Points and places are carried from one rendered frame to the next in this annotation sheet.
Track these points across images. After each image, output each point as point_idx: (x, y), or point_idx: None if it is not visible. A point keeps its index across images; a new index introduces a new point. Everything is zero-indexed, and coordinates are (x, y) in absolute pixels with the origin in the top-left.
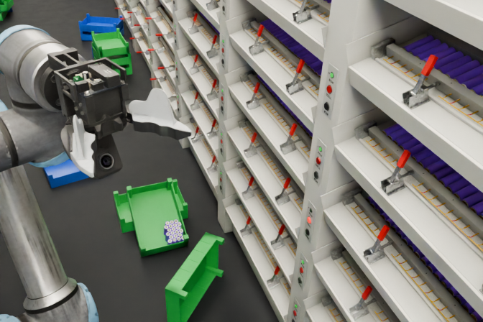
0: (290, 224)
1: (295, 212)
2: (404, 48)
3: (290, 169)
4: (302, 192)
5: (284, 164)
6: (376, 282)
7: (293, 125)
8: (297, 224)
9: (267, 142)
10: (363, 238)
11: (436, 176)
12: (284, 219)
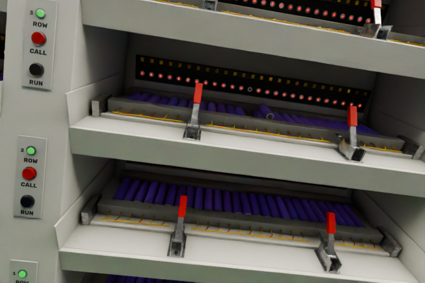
0: (412, 170)
1: (377, 157)
2: None
3: (418, 55)
4: (346, 131)
5: (393, 58)
6: None
7: None
8: (409, 165)
9: (312, 50)
10: None
11: None
12: (400, 170)
